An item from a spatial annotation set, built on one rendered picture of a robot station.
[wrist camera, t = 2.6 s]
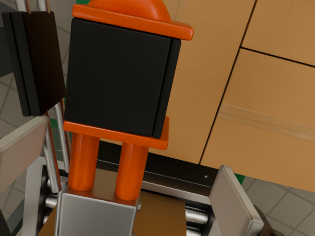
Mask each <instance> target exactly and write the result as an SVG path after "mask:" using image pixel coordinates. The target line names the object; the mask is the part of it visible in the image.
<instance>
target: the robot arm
mask: <svg viewBox="0 0 315 236"><path fill-rule="evenodd" d="M48 122H49V118H48V116H45V115H42V116H37V117H35V118H33V119H32V120H30V121H29V122H27V123H26V124H24V125H22V126H21V127H19V128H17V129H16V130H14V131H13V132H11V133H10V134H8V135H6V136H5V137H3V138H0V194H1V193H2V192H3V191H4V190H5V189H6V188H7V187H9V186H10V185H11V184H12V183H13V182H14V181H15V180H16V179H17V178H18V177H19V176H20V175H21V174H22V173H23V172H24V171H25V170H26V169H27V168H28V167H29V166H30V165H31V164H32V163H33V162H34V161H35V160H36V159H37V158H38V157H39V156H40V155H41V154H42V151H43V146H44V142H45V136H46V131H47V127H48ZM209 200H210V203H211V206H212V209H213V212H214V215H215V218H216V220H217V223H218V226H219V229H220V232H221V235H222V236H285V235H283V234H282V233H281V232H279V231H277V230H275V229H273V228H272V227H271V225H270V224H269V222H268V221H267V219H266V217H265V216H264V214H263V213H262V211H261V210H260V209H259V208H258V207H257V206H256V205H254V204H252V203H251V201H250V199H249V198H248V196H247V194H246V193H245V191H244V190H243V188H242V186H241V185H240V183H239V181H238V180H237V178H236V176H235V175H234V173H233V171H232V170H231V168H230V166H227V165H221V166H220V168H219V171H218V174H217V176H216V179H215V182H214V184H213V187H212V189H211V192H210V195H209ZM0 236H12V235H11V233H10V231H9V228H8V226H7V223H6V221H5V219H4V216H3V214H2V211H1V209H0Z"/></svg>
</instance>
